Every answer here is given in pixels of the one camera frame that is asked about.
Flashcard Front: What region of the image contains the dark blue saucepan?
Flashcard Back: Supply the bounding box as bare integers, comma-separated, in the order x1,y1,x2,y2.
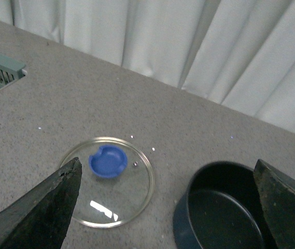
173,161,277,248

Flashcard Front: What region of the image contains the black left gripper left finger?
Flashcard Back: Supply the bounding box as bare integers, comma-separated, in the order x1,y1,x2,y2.
0,157,82,248

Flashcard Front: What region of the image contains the white curtain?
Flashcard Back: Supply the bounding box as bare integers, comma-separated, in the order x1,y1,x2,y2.
0,1,295,133

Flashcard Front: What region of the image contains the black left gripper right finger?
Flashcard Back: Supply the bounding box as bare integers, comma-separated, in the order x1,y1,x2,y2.
254,159,295,248

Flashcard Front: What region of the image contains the glass lid blue knob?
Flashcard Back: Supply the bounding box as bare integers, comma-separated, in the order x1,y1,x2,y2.
59,136,155,228

